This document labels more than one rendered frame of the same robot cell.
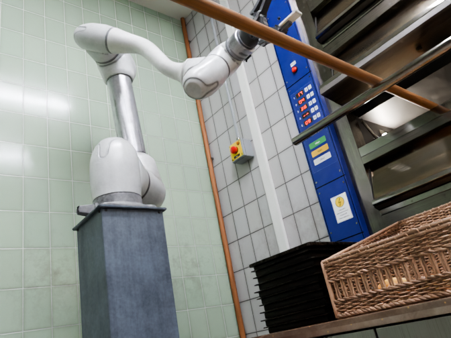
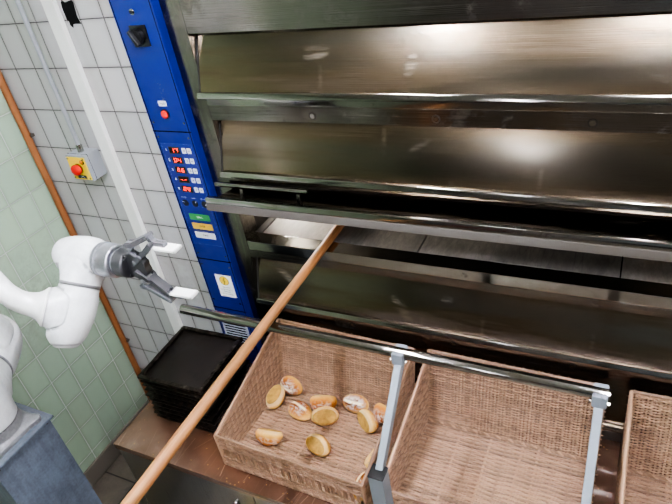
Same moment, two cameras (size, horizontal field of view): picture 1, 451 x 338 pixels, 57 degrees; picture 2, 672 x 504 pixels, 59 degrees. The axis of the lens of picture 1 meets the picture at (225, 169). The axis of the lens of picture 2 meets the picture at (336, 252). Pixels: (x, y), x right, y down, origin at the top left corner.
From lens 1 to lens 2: 172 cm
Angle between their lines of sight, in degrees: 58
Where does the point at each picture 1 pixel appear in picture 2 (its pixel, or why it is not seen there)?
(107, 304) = not seen: outside the picture
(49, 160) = not seen: outside the picture
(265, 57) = (109, 45)
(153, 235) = (49, 447)
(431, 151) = (316, 278)
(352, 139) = (241, 229)
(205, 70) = (77, 332)
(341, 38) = (236, 112)
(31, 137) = not seen: outside the picture
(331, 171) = (216, 252)
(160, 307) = (74, 490)
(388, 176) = (274, 278)
